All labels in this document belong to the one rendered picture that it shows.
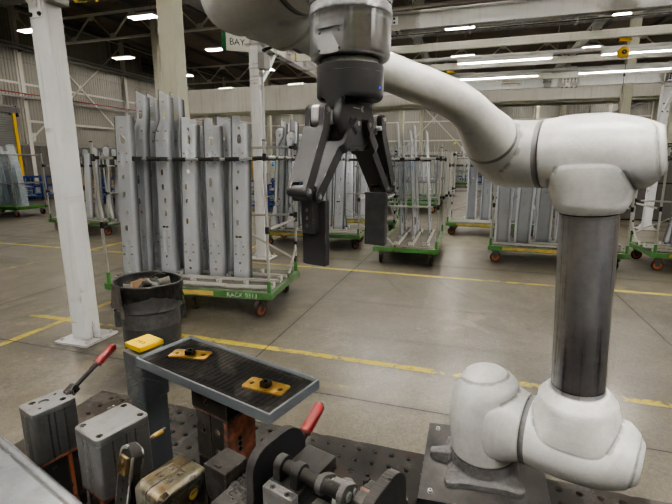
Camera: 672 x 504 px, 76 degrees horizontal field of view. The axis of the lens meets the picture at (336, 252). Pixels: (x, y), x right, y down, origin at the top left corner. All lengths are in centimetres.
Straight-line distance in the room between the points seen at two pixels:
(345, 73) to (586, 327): 69
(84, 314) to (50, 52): 212
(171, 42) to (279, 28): 762
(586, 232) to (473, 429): 51
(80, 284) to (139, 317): 109
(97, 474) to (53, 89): 357
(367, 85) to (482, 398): 79
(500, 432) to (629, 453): 24
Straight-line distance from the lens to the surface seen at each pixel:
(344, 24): 48
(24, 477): 104
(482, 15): 648
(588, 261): 92
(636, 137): 87
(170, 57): 819
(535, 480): 127
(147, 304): 324
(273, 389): 80
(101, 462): 89
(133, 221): 511
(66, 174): 415
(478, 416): 109
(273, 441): 64
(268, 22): 61
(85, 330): 439
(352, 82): 48
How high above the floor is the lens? 156
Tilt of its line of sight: 12 degrees down
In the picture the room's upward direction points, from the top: straight up
